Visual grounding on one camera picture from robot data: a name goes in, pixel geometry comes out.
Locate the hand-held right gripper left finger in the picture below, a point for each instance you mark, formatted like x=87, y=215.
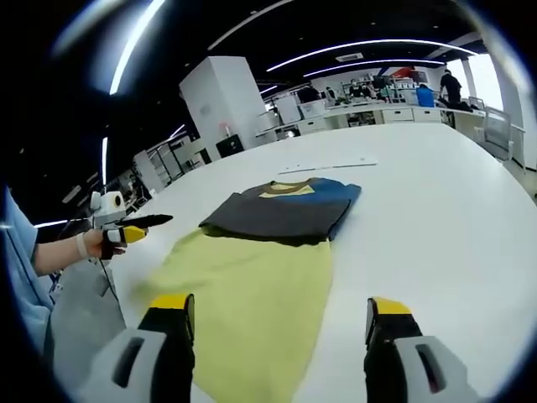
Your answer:
x=168, y=361

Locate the white box appliance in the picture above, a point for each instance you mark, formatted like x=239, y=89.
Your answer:
x=288, y=110

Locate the white office chair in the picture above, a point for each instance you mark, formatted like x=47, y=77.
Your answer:
x=498, y=130

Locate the black cabinet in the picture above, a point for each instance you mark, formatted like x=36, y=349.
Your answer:
x=229, y=145

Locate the white metal cabinet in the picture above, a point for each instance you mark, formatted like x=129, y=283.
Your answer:
x=147, y=170

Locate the person's left hand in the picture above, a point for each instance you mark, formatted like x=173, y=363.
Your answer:
x=95, y=243

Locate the long white workbench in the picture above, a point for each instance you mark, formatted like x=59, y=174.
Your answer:
x=369, y=114

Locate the white square pillar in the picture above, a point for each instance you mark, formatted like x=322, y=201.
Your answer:
x=226, y=96

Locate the ceiling light strip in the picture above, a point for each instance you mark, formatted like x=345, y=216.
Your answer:
x=373, y=62
x=136, y=46
x=105, y=159
x=373, y=43

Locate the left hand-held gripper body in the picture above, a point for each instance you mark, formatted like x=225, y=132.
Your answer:
x=109, y=205

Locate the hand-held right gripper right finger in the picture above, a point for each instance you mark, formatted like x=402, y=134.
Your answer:
x=388, y=361

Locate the person in light blue shirt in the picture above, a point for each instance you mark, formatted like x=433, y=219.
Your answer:
x=25, y=273

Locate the white wristband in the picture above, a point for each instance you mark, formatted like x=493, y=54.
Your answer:
x=81, y=245

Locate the blue storage box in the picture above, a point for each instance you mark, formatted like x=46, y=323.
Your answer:
x=425, y=97

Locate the person's grey trousers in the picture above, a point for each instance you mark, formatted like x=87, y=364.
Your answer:
x=79, y=310

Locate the yellow blue grey garment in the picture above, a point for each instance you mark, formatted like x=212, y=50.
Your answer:
x=260, y=289

